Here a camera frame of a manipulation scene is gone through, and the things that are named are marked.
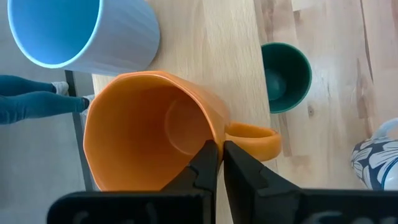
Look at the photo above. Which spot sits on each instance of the light blue ribbed mug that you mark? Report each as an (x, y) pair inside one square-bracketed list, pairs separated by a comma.
[(124, 37)]

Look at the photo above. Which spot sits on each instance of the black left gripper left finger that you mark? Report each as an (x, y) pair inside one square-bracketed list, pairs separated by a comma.
[(202, 174)]

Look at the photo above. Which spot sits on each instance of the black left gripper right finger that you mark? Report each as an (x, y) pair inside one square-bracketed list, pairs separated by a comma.
[(248, 193)]

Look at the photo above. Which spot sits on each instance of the orange faceted mug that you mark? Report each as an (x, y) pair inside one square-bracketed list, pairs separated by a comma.
[(133, 140)]

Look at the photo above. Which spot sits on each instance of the person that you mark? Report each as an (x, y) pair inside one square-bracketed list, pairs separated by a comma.
[(31, 105)]

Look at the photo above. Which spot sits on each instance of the blue white floral mug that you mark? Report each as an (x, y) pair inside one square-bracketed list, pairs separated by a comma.
[(373, 158)]

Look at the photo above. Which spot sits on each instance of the wooden shelf with black legs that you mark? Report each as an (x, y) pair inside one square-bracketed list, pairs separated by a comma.
[(202, 37)]

